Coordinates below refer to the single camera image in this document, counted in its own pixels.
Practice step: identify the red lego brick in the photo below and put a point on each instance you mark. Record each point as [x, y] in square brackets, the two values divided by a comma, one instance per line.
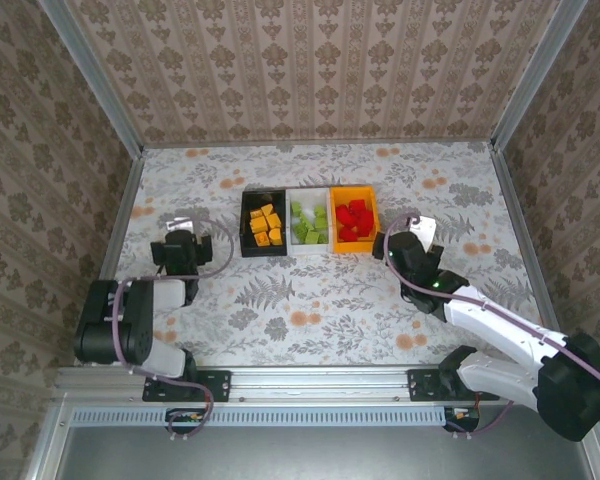
[367, 219]
[348, 233]
[351, 222]
[358, 206]
[364, 231]
[343, 212]
[358, 225]

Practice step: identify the orange plastic bin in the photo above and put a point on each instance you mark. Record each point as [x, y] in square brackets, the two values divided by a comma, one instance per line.
[352, 246]

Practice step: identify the black plastic bin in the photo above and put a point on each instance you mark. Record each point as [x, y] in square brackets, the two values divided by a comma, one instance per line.
[265, 251]

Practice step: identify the white plastic bin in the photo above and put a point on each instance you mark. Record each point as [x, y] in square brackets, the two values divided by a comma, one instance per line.
[310, 249]

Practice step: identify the orange wedge lego brick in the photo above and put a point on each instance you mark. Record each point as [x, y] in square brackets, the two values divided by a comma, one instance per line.
[276, 236]

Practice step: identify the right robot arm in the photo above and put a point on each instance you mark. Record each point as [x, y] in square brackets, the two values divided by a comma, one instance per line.
[500, 385]

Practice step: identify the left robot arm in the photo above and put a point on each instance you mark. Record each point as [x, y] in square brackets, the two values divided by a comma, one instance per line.
[110, 325]

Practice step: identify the floral patterned table cover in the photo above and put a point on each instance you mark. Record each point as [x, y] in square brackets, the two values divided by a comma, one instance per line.
[205, 175]

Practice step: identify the grey metal sheet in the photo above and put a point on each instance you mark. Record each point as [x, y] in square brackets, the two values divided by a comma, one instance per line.
[305, 455]

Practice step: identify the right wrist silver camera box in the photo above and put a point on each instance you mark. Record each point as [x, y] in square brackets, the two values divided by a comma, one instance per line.
[425, 227]

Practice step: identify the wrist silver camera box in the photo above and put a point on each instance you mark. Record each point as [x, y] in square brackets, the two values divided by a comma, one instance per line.
[180, 225]
[425, 227]

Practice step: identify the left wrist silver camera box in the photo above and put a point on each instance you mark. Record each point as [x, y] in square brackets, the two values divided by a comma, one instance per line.
[180, 225]

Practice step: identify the aluminium table side rail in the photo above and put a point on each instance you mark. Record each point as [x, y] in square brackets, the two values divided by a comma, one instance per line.
[120, 225]
[517, 225]

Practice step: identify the aluminium table rear rail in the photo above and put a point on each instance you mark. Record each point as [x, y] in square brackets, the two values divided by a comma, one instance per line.
[320, 144]

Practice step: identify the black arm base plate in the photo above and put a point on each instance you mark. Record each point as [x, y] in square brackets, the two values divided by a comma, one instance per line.
[217, 385]
[420, 387]

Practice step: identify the aluminium table edge rail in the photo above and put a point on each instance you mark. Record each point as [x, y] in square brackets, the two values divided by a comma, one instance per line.
[320, 382]

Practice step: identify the aluminium frame post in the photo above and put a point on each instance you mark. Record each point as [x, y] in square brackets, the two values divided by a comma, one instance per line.
[535, 70]
[92, 80]

